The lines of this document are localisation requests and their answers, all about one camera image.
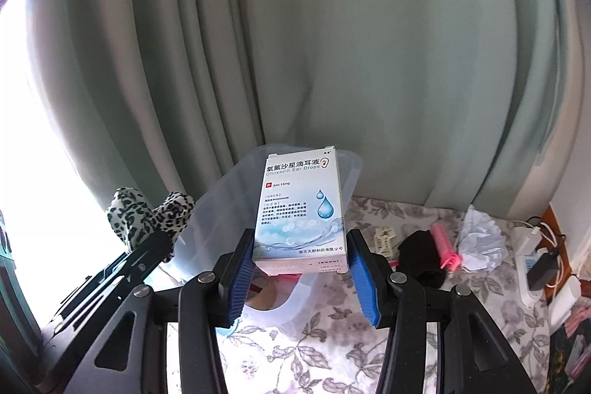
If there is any leopard print cloth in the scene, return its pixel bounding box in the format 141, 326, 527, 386
107, 187, 195, 263

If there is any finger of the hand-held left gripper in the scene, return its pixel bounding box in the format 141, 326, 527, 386
83, 232, 174, 298

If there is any white charging cable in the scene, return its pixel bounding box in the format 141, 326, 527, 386
526, 216, 566, 288

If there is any white box by wall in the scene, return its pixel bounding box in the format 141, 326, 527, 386
549, 274, 583, 330

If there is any pink fabric piece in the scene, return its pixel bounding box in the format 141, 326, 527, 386
569, 302, 591, 336

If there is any white power strip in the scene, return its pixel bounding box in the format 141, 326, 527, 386
510, 225, 580, 307

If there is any white blue medicine box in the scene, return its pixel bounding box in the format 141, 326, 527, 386
252, 147, 350, 277

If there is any clear plastic storage container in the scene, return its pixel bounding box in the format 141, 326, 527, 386
164, 144, 363, 337

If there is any pink hair roller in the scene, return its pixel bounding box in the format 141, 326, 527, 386
430, 222, 462, 275

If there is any black power adapter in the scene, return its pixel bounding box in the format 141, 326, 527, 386
526, 250, 560, 291

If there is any dark printed cloth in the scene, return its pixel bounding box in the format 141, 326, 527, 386
551, 320, 591, 391

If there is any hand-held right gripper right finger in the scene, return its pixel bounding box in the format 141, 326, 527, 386
346, 229, 539, 394

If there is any white paper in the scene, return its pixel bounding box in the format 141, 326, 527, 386
455, 205, 511, 272

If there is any floral grey white blanket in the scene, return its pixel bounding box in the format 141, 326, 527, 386
152, 195, 555, 394

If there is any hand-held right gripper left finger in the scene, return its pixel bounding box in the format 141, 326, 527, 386
76, 230, 257, 394

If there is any small cream plastic clip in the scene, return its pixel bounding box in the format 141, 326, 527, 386
373, 227, 398, 261

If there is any pale green curtain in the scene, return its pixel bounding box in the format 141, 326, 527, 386
28, 0, 578, 215

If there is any brown wooden headboard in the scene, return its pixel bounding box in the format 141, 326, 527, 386
540, 202, 573, 302

